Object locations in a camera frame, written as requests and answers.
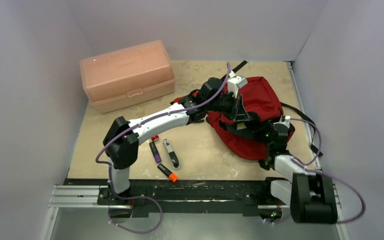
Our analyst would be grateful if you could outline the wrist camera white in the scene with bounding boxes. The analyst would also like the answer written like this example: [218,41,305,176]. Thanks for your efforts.
[278,115,291,129]
[227,70,248,99]

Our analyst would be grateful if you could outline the purple black highlighter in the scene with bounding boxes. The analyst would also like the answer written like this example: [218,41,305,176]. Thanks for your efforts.
[148,141,162,164]

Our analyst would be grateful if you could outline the orange black highlighter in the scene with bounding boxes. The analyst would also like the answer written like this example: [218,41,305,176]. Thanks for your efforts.
[157,163,178,183]

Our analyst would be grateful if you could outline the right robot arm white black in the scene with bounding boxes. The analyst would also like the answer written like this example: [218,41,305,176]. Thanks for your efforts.
[260,116,338,224]

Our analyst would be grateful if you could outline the pink plastic storage box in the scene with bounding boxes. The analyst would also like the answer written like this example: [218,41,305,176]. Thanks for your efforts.
[79,40,177,114]

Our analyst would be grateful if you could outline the red black glue stick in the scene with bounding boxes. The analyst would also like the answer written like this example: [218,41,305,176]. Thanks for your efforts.
[151,135,159,142]

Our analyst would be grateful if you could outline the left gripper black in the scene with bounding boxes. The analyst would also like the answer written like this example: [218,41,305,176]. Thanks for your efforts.
[206,91,250,122]

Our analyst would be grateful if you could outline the red backpack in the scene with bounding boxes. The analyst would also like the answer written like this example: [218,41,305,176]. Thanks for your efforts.
[206,60,324,171]

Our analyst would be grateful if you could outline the black metal base plate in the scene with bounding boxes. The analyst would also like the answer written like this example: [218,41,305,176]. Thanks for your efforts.
[63,178,288,219]

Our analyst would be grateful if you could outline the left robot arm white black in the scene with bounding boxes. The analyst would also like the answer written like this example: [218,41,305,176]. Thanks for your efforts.
[100,75,251,205]

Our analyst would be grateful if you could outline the aluminium frame rails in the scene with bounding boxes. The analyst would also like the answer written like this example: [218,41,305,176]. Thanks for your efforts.
[46,61,350,240]

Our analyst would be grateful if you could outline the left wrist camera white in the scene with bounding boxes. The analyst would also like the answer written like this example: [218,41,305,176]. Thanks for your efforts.
[227,70,248,99]

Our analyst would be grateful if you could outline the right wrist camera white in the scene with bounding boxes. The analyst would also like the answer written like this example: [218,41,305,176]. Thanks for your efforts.
[278,115,291,129]

